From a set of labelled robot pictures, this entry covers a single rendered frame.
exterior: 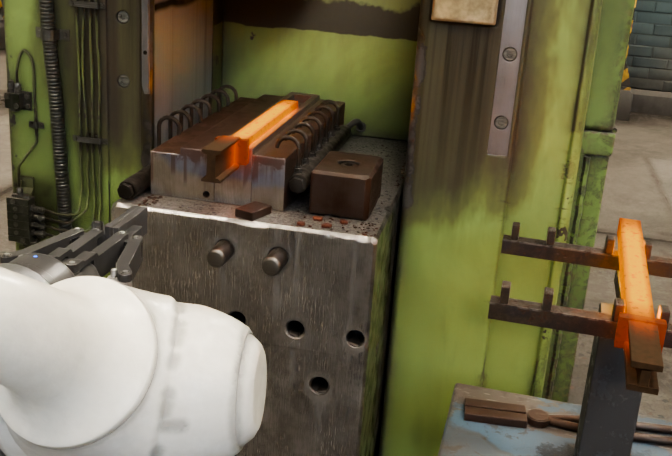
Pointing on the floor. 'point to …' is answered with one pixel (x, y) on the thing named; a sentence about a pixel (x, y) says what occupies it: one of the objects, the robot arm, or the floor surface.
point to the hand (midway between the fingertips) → (126, 229)
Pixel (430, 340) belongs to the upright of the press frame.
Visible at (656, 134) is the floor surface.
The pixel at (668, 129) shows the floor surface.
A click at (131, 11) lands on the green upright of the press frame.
